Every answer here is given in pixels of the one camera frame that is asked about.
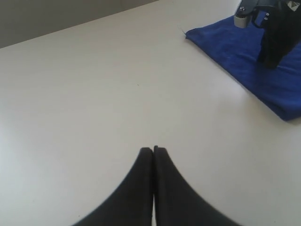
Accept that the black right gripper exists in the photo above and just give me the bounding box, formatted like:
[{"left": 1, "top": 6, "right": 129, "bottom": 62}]
[{"left": 258, "top": 0, "right": 301, "bottom": 69}]

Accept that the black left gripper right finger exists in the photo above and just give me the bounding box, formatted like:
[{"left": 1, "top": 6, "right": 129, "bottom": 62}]
[{"left": 153, "top": 146, "right": 237, "bottom": 226}]

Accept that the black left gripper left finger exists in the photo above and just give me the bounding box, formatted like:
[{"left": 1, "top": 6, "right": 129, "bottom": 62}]
[{"left": 75, "top": 147, "right": 153, "bottom": 226}]

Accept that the blue microfibre towel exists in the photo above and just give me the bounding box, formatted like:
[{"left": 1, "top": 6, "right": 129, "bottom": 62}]
[{"left": 185, "top": 16, "right": 301, "bottom": 121}]

